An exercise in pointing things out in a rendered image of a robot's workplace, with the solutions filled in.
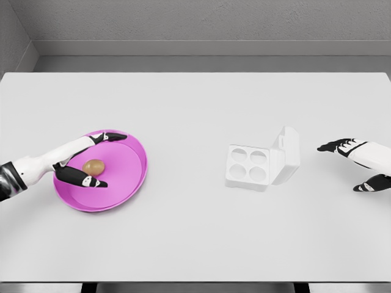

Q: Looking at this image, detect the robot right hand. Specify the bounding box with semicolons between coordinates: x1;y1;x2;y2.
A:
316;138;391;193

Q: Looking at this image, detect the white egg box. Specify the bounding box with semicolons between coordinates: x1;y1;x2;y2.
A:
225;125;301;192

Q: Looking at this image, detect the pink round plate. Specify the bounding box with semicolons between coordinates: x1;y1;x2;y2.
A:
53;129;148;213

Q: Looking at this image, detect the brown egg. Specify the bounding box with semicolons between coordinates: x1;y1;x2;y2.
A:
82;159;106;176

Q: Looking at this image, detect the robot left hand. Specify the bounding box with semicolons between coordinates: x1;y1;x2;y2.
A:
38;131;128;189

